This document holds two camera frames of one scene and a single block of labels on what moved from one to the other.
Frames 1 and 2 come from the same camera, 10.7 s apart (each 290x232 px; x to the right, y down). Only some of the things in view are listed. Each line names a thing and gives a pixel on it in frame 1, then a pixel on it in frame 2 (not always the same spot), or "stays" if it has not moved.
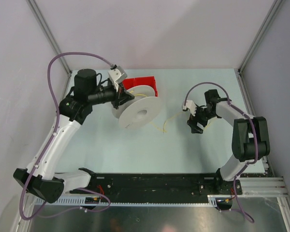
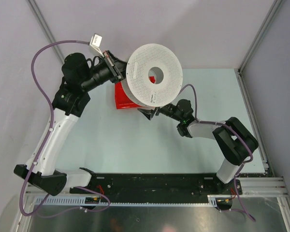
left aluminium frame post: x=50 y=37 stays
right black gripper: x=193 y=121 to x=149 y=112
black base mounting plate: x=162 y=187 stays
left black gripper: x=122 y=96 to x=110 y=61
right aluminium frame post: x=256 y=41 stays
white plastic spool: x=140 y=110 to x=153 y=76
